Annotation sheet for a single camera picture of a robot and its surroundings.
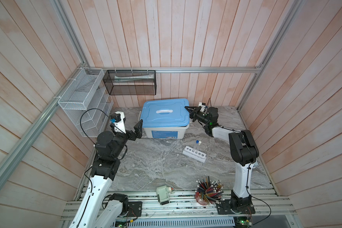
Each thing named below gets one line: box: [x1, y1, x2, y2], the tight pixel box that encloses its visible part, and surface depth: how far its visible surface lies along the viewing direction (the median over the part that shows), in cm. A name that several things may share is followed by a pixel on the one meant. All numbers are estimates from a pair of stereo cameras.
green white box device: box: [155, 185, 172, 206], surface depth 75 cm
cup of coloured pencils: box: [194, 174, 225, 207], surface depth 67 cm
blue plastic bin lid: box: [140, 98, 190, 128], surface depth 94 cm
